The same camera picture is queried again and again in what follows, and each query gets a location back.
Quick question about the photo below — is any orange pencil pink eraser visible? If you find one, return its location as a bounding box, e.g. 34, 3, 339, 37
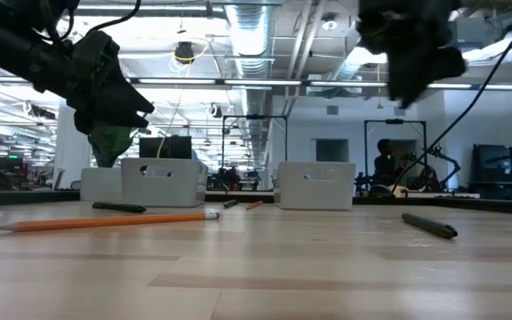
0, 212, 221, 234

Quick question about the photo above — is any overhead light bar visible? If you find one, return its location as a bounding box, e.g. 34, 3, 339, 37
0, 75, 512, 90

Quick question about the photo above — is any grey plastic bin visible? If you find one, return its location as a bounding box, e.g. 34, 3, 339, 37
120, 157, 209, 209
277, 161, 357, 212

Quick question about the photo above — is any person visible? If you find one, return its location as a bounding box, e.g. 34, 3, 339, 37
373, 139, 411, 196

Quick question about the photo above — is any large black screen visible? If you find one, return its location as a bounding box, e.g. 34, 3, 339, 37
468, 142, 512, 186

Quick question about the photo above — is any white plant pot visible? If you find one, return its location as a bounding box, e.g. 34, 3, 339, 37
79, 166, 123, 204

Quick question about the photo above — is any black table edge rail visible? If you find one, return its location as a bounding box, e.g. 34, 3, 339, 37
0, 188, 512, 217

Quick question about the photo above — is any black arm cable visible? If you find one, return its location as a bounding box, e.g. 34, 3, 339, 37
86, 0, 142, 35
391, 0, 512, 193

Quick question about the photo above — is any silver ventilation duct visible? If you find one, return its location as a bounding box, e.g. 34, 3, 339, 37
224, 0, 279, 134
329, 0, 390, 84

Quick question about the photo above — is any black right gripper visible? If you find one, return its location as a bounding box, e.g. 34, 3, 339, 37
357, 8, 467, 109

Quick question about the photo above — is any yellow hanging pendant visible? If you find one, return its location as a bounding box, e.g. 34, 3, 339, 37
374, 64, 384, 110

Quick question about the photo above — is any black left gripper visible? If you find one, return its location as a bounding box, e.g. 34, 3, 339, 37
31, 42, 155, 135

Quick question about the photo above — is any black computer monitor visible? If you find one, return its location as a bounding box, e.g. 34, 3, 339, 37
139, 135, 193, 160

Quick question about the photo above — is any white hanging cable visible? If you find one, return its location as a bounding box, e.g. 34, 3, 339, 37
155, 61, 195, 160

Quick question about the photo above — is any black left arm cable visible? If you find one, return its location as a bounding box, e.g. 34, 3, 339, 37
86, 0, 142, 35

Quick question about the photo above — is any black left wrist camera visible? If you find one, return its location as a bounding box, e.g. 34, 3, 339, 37
71, 29, 122, 75

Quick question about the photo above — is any black metal frame stand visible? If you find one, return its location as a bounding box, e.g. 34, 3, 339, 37
363, 118, 428, 179

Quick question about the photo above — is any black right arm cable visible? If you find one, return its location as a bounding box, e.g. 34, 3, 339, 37
391, 0, 512, 193

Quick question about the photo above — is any green leafy plant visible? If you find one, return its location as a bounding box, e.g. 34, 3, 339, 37
87, 126, 135, 169

